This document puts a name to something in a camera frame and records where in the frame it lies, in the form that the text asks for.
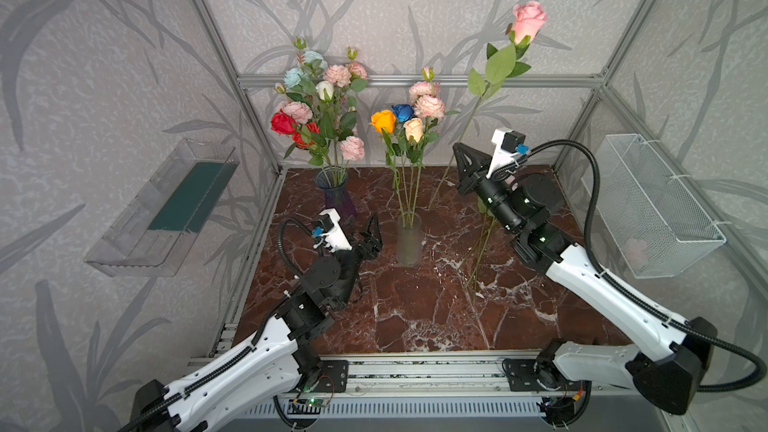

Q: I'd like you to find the clear frosted glass vase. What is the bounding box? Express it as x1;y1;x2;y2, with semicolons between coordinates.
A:
396;213;423;267

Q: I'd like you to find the peach rose stem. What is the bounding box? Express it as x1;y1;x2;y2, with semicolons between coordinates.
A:
404;117;424;229

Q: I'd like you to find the purple glass vase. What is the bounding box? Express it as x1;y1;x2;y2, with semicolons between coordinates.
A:
314;166;357;221

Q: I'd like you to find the striped pink peony stem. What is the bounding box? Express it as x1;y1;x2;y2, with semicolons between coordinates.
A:
409;67;446;193

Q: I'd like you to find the blue rose stem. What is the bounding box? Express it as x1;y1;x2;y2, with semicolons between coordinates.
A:
392;104;416;209

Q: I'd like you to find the small pink flower stem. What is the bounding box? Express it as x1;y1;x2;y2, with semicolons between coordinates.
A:
331;126;365;168

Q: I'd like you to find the orange rose stem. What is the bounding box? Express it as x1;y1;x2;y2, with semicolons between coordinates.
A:
371;109;407;220

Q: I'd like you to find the red rose stem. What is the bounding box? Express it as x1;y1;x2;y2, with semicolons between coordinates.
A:
271;112;302;158
292;122;332;167

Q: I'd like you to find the pink rose stem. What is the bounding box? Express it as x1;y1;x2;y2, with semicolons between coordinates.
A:
427;0;549;211

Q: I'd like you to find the pink carnation tall stem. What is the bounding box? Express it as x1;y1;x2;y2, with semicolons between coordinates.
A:
316;46;368;166

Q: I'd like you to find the light blue flower stem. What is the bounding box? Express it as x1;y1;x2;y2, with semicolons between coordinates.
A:
279;37;328;103

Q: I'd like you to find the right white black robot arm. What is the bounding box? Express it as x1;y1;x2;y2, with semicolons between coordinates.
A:
452;130;767;415

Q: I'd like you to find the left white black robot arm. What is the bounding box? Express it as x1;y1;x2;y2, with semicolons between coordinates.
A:
122;209;383;431

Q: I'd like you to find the mixed artificial flower pile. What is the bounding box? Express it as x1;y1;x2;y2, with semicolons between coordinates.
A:
465;198;499;293

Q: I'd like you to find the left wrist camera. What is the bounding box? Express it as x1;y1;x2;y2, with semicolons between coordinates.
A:
311;208;352;253

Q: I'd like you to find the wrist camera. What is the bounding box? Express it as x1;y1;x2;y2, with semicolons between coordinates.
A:
311;208;352;253
486;128;529;180

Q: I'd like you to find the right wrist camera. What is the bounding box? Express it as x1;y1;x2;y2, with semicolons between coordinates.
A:
486;128;529;180

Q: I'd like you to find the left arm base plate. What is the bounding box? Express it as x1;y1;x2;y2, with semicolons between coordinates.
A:
288;360;350;393

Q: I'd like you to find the aluminium front rail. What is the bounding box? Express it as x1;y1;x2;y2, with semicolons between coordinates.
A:
173;353;679;400

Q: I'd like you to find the white wire mesh basket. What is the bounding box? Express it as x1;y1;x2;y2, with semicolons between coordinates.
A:
595;134;726;279

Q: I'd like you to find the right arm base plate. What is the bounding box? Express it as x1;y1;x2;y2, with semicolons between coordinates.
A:
502;358;584;394

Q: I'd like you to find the clear plastic wall bin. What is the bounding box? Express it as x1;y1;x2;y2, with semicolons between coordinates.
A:
84;139;240;278

